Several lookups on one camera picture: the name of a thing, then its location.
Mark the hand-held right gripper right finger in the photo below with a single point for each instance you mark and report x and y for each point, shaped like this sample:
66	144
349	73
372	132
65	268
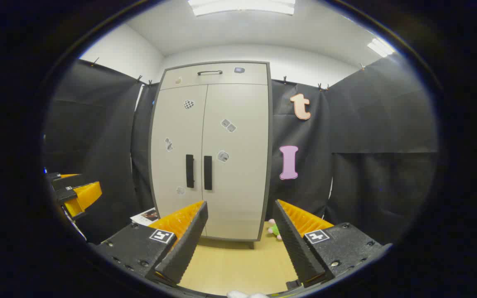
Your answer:
294	244

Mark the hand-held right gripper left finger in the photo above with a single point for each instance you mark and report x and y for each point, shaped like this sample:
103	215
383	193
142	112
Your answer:
186	248

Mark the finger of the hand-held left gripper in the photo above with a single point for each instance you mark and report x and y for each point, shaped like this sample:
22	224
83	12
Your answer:
68	183
85	194

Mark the grey shoe cabinet door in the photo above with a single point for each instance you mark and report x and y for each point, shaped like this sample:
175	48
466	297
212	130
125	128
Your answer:
176	124
242	186

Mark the grey double-door shoe cabinet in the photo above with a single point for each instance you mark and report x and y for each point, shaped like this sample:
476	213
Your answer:
263	165

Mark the grey cabinet drawer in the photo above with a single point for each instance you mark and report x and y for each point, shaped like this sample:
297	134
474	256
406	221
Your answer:
251	74

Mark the pink and green plush toy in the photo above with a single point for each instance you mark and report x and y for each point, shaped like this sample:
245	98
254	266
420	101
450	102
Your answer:
275	229

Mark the black backdrop cloth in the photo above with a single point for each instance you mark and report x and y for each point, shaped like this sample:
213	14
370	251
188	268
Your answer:
379	124

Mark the ceiling light panel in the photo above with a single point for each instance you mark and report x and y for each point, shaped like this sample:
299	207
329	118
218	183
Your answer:
242	6
380	47

